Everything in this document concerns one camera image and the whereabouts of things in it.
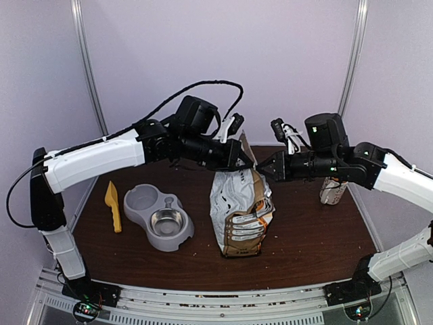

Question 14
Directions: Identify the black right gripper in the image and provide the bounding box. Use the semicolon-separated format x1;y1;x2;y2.
256;150;340;183

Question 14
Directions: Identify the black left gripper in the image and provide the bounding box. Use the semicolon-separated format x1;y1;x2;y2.
179;130;253;172

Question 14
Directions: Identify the dog food bag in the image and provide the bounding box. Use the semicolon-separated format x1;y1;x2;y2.
209;130;275;259

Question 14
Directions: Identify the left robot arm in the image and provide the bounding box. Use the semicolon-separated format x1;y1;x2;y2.
30;95;253;301

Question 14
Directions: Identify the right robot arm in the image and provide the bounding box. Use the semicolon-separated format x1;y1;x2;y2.
256;113;432;299

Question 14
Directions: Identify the grey double pet feeder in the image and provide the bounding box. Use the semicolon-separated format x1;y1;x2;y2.
123;183;195;252

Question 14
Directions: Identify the patterned mug yellow inside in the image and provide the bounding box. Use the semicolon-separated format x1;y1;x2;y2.
319;177;348;205

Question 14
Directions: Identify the steel bowl in feeder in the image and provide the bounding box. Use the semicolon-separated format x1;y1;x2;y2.
150;209;185;237

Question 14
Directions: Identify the yellow plastic scoop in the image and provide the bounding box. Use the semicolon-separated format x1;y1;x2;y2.
104;181;122;234

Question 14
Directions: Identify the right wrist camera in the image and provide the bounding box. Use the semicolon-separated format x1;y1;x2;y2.
271;118;303;154

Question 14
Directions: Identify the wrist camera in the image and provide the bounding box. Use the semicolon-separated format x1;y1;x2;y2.
213;113;244;144
271;118;303;154

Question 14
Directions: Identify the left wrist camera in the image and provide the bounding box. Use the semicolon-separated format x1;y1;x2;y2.
213;113;244;144

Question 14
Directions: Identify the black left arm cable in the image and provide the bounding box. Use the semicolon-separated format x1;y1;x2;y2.
5;79;245;230

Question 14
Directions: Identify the front aluminium rail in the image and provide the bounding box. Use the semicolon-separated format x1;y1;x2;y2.
24;268;419;324

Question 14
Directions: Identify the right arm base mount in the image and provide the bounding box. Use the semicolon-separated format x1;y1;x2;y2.
323;279;382;306

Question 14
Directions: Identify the right aluminium frame post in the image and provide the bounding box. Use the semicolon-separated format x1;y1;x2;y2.
338;0;369;117

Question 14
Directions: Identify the aluminium frame post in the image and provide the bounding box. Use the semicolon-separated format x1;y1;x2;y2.
338;0;369;117
70;0;108;135

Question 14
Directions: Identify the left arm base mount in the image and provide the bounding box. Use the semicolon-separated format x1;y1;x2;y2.
62;278;121;307

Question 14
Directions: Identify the left aluminium frame post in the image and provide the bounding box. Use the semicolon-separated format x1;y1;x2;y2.
70;0;108;135

